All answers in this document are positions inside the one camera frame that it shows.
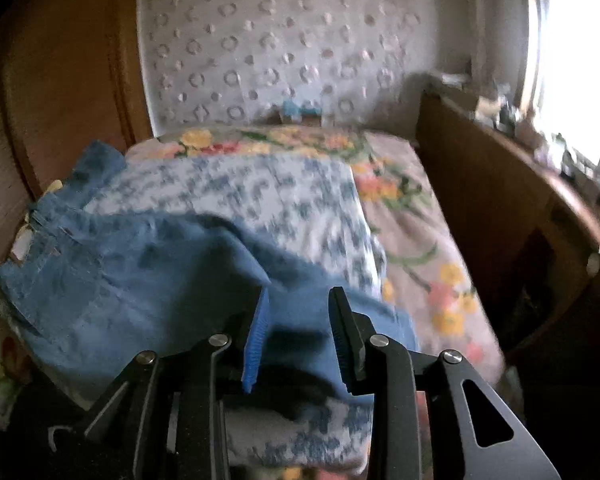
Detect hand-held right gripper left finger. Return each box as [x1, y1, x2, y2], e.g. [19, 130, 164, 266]
[82, 286, 271, 480]

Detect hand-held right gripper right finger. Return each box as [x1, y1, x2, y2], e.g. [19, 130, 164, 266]
[328, 287, 563, 480]

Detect blue denim pants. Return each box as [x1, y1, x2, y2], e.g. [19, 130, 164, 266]
[0, 140, 421, 421]

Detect bed with floral sheet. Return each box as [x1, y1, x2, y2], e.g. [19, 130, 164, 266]
[0, 125, 506, 428]

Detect blue white floral quilt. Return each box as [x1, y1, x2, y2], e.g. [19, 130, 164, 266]
[85, 152, 396, 471]

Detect brown wooden wardrobe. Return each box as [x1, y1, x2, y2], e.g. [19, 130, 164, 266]
[0, 0, 156, 361]

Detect low wooden cabinet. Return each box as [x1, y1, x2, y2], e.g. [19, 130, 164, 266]
[417, 90, 600, 361]

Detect small cardboard box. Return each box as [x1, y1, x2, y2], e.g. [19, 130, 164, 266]
[279, 107, 327, 128]

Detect stack of papers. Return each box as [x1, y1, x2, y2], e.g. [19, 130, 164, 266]
[439, 72, 473, 89]

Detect window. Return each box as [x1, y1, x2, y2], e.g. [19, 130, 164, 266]
[522, 0, 600, 181]

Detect circle patterned wall curtain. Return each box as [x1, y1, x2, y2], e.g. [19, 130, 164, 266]
[140, 0, 438, 138]

